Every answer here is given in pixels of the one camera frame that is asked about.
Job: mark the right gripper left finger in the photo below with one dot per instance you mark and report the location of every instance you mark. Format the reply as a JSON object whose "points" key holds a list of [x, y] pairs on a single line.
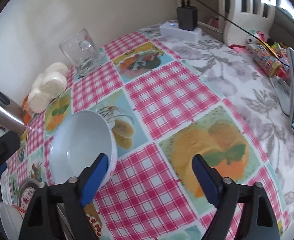
{"points": [[41, 220]]}

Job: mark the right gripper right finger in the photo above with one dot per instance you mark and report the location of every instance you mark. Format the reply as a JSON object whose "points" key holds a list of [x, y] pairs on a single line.
{"points": [[257, 220]]}

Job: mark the light blue bowl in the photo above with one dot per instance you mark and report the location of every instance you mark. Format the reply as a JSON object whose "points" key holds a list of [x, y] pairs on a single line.
{"points": [[77, 143]]}

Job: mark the strawberry pattern bowl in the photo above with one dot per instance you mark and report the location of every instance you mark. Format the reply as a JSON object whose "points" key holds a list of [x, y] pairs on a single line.
{"points": [[11, 218]]}

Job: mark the large steel plate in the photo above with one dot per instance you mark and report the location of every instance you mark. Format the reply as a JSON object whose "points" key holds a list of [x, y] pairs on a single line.
{"points": [[60, 207]]}

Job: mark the floral rimmed white plate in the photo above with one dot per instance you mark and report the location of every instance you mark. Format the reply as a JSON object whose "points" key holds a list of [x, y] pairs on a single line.
{"points": [[25, 194]]}

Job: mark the stainless thermos jug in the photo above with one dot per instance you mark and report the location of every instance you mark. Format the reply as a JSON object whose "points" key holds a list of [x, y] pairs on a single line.
{"points": [[11, 115]]}

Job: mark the orange snack packet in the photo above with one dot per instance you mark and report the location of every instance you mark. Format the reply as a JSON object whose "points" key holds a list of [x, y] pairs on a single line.
{"points": [[28, 114]]}

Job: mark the bag of white buns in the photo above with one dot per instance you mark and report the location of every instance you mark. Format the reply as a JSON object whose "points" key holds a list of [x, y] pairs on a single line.
{"points": [[47, 86]]}

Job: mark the checkered picture tablecloth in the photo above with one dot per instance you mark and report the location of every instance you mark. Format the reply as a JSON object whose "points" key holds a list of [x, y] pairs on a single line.
{"points": [[161, 114]]}

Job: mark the clear glass mug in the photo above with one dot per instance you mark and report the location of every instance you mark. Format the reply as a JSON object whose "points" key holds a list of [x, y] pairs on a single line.
{"points": [[80, 50]]}

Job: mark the colourful candy roll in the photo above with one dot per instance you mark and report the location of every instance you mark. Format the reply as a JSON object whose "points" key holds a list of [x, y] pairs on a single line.
{"points": [[268, 63]]}

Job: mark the white power strip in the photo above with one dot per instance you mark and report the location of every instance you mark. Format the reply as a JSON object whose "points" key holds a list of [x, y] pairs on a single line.
{"points": [[173, 30]]}

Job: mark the black charger adapter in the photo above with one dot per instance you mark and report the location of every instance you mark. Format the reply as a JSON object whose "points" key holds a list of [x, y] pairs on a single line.
{"points": [[187, 17]]}

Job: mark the white lattice shelf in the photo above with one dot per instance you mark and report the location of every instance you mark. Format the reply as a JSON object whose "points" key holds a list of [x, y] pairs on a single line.
{"points": [[236, 18]]}

